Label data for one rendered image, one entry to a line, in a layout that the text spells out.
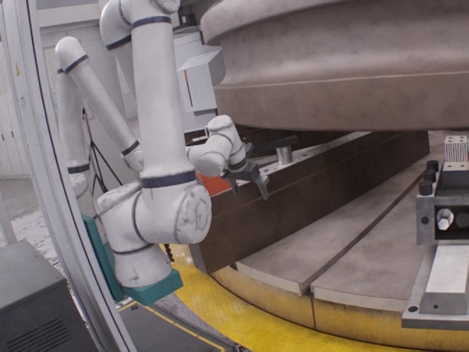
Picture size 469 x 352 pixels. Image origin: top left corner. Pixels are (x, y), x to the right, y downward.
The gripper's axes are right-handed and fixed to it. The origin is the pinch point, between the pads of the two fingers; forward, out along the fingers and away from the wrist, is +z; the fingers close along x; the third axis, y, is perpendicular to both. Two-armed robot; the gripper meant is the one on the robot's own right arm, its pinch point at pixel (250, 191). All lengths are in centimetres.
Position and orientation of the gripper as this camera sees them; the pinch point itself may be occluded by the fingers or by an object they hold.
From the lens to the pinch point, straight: 162.1
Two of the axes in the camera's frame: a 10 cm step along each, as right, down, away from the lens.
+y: -4.8, 6.8, -5.6
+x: 8.1, 1.0, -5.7
